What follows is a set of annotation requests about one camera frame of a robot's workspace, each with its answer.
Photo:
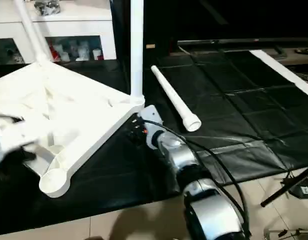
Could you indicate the small yellow label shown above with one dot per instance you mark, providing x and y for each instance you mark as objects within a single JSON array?
[{"x": 150, "y": 46}]

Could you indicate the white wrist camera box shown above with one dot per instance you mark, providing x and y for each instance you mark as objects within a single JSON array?
[
  {"x": 9, "y": 132},
  {"x": 151, "y": 120}
]

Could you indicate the black metal bar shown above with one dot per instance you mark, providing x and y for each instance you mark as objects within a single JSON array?
[{"x": 234, "y": 42}]

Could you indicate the white glass-door cabinet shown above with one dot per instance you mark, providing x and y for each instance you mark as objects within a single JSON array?
[{"x": 69, "y": 25}]

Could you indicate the black work mat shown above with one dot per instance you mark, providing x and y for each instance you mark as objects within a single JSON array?
[{"x": 234, "y": 100}]

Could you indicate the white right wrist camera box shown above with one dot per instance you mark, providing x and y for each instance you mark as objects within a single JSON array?
[{"x": 151, "y": 120}]

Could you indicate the white plastic table top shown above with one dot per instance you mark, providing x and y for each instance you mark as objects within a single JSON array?
[{"x": 59, "y": 100}]

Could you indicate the crumpled silver object on cabinet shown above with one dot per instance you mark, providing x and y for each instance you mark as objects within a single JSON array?
[{"x": 46, "y": 7}]

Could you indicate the white plastic table leg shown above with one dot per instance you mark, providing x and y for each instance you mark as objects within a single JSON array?
[
  {"x": 174, "y": 95},
  {"x": 31, "y": 30},
  {"x": 137, "y": 50}
]

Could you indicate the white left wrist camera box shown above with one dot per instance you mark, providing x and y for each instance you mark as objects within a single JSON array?
[{"x": 9, "y": 132}]

